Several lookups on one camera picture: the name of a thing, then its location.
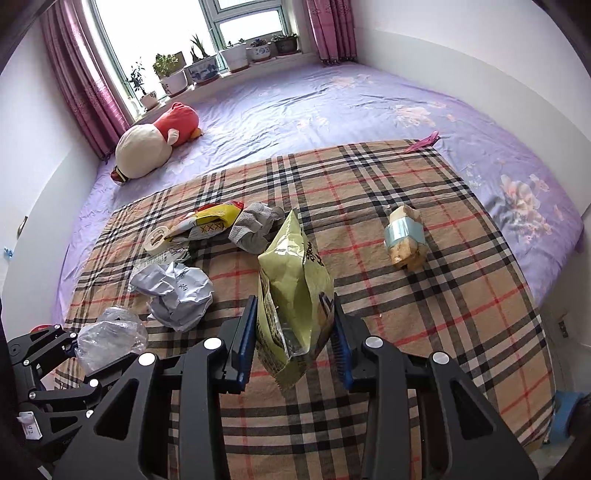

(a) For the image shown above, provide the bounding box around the crumpled white paper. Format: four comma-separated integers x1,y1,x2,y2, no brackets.
129,261,215,333

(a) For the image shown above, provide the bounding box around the small white potted plant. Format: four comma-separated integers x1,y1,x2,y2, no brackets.
126,59,160,112

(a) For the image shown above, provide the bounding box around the red and cream plush toy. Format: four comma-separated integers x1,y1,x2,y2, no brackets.
110,102,204,184

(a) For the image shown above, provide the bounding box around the blue patterned potted plant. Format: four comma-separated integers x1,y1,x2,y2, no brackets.
247,38,273,63

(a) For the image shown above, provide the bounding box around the green framed window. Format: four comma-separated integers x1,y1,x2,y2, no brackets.
82,0,309,124

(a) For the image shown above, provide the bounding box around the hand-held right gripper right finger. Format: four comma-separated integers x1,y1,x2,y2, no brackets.
331,302,539,480

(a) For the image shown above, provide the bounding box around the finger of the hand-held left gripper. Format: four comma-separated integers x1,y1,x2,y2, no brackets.
27,353,140,444
7,324,80,366

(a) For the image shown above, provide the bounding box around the tan plaid blanket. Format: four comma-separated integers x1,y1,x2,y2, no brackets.
54,139,557,480

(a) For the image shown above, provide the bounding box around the purple floral bedsheet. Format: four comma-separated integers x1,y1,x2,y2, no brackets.
51,62,585,333

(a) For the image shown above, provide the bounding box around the blue and white porcelain planter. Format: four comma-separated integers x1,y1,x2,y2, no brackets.
185,33,221,86

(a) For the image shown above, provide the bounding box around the bread packet with blue tape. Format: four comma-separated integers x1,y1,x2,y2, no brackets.
384,204,428,271

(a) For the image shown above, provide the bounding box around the white pot with leafy plant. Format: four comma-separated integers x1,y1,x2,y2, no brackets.
152,53,189,97

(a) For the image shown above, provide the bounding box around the pink curtain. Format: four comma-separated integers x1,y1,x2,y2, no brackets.
302,0,360,65
39,0,133,161

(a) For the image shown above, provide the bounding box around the grey paper towel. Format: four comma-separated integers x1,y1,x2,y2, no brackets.
228,202,284,254

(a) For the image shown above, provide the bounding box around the pink clip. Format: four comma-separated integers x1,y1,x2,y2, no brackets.
405,131,440,153

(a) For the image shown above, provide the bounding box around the plain white potted plant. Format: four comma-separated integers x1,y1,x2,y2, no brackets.
218,39,251,73

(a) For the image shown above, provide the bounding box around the white tape roll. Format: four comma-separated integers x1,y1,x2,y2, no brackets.
143,227,172,253

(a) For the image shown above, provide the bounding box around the green snack bag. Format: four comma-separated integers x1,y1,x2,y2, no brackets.
255,209,335,394

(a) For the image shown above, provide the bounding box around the dark brown potted plant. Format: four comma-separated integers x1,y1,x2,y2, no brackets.
270,33,300,57

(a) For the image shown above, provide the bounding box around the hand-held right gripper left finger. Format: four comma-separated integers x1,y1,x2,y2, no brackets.
53,294,259,480

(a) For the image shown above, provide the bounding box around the yellow snack packet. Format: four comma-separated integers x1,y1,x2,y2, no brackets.
165,201,245,244

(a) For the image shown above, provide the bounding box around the clear plastic bottle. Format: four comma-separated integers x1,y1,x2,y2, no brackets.
75,305,149,377

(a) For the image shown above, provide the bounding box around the blue plastic object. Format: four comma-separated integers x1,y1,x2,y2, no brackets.
549,390,583,439

